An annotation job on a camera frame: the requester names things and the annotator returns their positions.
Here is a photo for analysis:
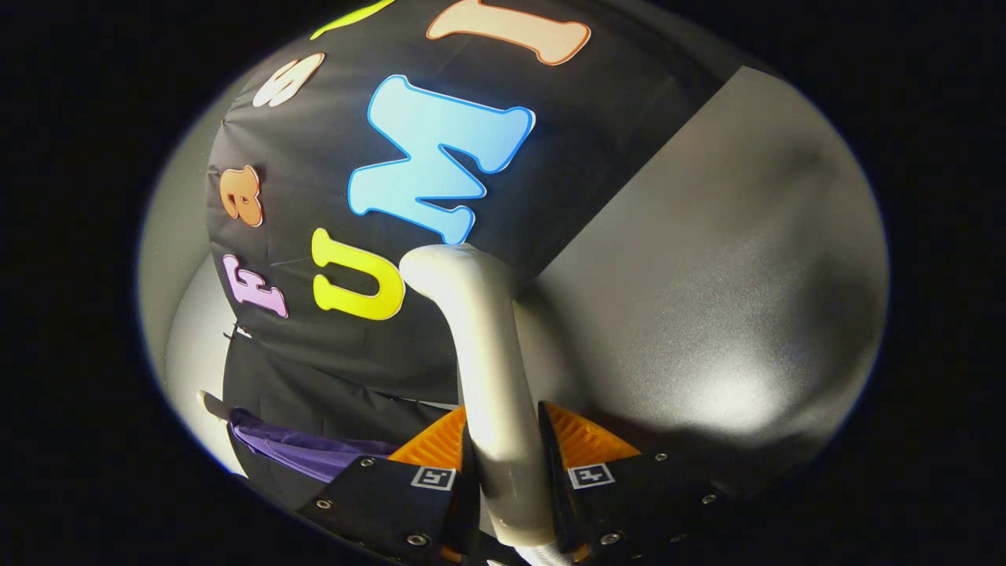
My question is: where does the grey cabinet with dark top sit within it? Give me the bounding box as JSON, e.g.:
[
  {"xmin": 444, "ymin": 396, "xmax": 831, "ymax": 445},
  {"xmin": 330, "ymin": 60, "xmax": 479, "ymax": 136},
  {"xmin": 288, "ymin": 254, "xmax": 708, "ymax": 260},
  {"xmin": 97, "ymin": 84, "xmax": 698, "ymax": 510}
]
[{"xmin": 515, "ymin": 66, "xmax": 890, "ymax": 498}]

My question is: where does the cream plastic clothes hanger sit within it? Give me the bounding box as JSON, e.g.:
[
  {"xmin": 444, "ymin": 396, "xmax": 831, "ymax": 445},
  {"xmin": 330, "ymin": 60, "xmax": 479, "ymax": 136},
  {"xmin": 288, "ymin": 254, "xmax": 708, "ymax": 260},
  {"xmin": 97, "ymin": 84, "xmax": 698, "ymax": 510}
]
[{"xmin": 196, "ymin": 390, "xmax": 233, "ymax": 423}]

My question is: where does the white garment steamer head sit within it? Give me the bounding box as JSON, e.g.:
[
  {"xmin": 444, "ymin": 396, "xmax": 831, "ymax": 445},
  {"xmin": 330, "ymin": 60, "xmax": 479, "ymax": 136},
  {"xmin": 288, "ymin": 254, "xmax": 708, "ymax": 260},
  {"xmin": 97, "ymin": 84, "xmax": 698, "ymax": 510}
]
[{"xmin": 399, "ymin": 244, "xmax": 560, "ymax": 549}]

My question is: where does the purple corduroy jacket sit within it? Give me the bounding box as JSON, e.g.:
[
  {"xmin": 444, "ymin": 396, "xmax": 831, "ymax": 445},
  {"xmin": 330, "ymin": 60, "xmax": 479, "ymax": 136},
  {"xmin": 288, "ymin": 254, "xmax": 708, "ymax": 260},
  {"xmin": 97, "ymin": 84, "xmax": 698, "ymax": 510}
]
[{"xmin": 228, "ymin": 407, "xmax": 402, "ymax": 484}]

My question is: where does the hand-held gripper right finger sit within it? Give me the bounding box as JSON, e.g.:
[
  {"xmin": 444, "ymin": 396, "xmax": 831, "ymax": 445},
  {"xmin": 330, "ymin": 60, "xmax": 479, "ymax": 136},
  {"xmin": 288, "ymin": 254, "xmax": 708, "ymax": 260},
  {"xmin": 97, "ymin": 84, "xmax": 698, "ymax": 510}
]
[{"xmin": 537, "ymin": 401, "xmax": 732, "ymax": 564}]

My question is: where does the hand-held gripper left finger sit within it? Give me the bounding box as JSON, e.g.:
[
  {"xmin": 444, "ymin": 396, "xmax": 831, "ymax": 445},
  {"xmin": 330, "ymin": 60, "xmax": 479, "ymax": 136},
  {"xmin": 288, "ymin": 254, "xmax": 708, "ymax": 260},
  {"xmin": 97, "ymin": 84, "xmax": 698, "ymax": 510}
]
[{"xmin": 297, "ymin": 405, "xmax": 482, "ymax": 566}]

